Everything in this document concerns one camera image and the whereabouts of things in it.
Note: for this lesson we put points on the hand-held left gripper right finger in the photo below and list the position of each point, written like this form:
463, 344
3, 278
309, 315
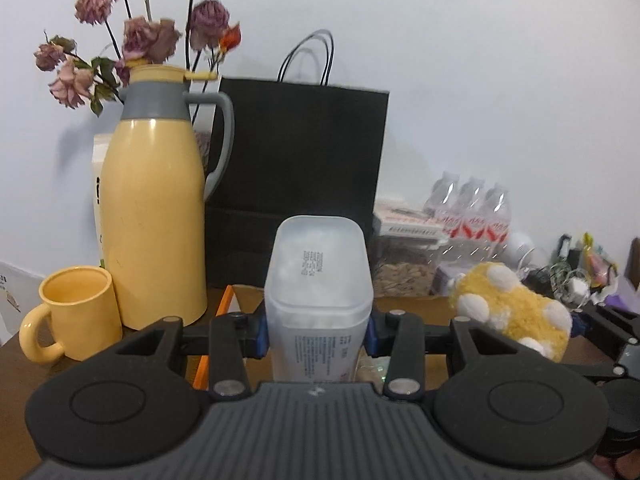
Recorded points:
371, 337

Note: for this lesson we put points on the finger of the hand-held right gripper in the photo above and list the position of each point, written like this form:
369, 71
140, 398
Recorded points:
595, 370
579, 324

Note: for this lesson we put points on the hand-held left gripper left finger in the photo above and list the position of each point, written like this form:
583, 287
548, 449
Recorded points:
259, 340

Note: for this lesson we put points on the red cardboard box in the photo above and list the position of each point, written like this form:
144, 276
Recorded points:
247, 297

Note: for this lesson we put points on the yellow plush toy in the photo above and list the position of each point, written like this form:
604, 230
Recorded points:
515, 310

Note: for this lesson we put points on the translucent plastic swab container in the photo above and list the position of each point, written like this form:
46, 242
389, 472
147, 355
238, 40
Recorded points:
317, 285

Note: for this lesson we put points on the colourful snack packet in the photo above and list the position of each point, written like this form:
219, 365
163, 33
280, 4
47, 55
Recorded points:
597, 260

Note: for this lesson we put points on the green black small device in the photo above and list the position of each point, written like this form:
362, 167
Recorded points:
564, 250

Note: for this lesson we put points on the clear jar of seeds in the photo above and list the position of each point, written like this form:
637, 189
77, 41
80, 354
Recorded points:
405, 270

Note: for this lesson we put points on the white flat box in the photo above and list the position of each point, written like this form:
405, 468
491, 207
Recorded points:
405, 220

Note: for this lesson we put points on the clear water bottle red label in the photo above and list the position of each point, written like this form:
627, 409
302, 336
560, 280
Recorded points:
472, 220
497, 225
442, 205

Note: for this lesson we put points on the yellow thermos jug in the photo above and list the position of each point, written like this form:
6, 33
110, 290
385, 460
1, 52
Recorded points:
155, 200

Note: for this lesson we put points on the yellow mug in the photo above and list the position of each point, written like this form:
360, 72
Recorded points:
80, 315

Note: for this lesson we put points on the black paper bag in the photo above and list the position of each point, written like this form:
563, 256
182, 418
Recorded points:
300, 160

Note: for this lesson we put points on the white milk carton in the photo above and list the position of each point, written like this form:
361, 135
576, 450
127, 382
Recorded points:
101, 185

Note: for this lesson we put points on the white printed card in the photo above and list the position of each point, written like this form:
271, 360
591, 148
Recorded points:
17, 300

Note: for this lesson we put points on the dried rose bouquet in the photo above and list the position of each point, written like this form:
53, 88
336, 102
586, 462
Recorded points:
147, 37

